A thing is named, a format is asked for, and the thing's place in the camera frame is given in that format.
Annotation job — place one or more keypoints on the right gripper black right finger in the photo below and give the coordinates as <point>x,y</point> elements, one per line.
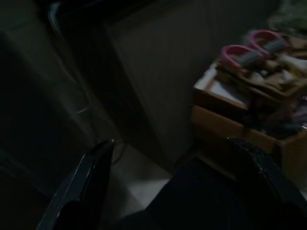
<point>263,172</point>

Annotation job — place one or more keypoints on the dark grey floor mat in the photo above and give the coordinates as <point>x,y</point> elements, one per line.
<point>204,203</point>

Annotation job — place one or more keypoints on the pink grey pedal puller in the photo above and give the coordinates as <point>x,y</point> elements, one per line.
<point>249,58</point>

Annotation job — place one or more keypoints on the grey green crumpled cloth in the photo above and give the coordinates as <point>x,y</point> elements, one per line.
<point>292,16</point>

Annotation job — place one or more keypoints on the large printed cardboard box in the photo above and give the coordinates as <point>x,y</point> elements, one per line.
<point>216,127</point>

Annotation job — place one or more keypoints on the flat cardboard tray with scraps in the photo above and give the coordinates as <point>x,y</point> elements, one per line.
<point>275,81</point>

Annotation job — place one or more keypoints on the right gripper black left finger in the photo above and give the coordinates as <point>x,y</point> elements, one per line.
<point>91,182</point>

